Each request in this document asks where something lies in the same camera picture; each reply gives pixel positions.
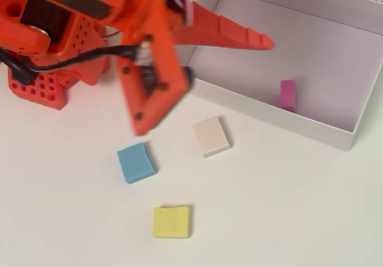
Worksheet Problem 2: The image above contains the orange gripper black servo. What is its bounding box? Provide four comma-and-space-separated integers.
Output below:
110, 0, 275, 51

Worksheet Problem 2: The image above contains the pink foam cuboid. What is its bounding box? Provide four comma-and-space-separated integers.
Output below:
278, 79, 297, 113

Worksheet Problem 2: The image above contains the orange robot base with holes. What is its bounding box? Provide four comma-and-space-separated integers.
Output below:
7, 15, 111, 111

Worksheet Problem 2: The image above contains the white cardboard box bin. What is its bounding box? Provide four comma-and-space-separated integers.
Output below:
179, 0, 383, 153

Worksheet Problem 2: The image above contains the cream foam cuboid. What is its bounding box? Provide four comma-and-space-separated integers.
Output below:
191, 116, 233, 159

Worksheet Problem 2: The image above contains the blue foam cuboid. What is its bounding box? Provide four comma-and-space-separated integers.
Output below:
116, 142, 157, 185

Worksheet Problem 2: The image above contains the yellow foam cuboid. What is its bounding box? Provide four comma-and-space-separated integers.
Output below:
152, 205, 192, 239

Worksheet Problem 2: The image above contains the black camera cable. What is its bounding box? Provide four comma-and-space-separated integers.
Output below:
0, 44, 153, 85

